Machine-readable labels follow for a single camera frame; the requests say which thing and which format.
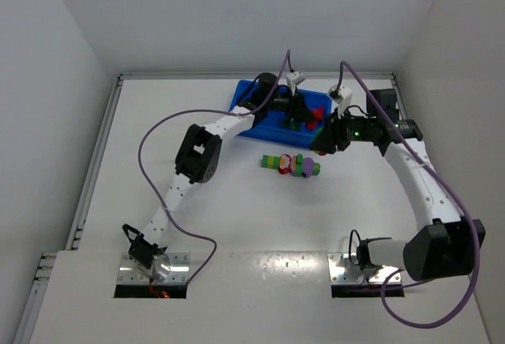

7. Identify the multicolour lego brick stack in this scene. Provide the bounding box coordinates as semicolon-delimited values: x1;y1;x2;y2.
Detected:
311;129;327;156

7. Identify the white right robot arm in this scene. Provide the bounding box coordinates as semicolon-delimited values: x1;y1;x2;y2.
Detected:
310;87;485;281

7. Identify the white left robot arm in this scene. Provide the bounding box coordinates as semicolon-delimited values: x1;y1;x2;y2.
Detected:
122;69;318;271

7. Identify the blue compartment tray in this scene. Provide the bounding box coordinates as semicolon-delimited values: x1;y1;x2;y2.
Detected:
240;89;332;149

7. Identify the flower and butterfly lego assembly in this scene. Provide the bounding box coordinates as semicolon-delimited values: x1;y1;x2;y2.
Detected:
260;154;321;178

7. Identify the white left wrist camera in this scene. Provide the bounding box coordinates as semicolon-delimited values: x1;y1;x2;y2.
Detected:
286;71;305;96

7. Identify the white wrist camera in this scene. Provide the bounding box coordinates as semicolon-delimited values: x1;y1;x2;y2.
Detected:
327;84;353;118
286;71;305;96

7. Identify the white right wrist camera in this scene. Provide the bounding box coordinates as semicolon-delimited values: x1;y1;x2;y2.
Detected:
327;84;353;118

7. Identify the black cable at right base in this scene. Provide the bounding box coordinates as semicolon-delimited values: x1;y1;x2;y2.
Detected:
349;230;366;272

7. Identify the black cable at base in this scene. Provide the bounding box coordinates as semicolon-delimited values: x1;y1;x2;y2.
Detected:
349;230;366;272
122;223;144;247

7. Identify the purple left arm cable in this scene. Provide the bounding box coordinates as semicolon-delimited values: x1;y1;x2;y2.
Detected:
138;49;295;282

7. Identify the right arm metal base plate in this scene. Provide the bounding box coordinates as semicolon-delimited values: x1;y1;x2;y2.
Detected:
327;252;398;286

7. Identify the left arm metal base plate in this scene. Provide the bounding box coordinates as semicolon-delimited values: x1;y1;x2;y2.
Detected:
117;252;190;286

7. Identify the black cable at left base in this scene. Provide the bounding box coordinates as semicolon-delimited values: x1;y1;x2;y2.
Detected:
122;223;144;247

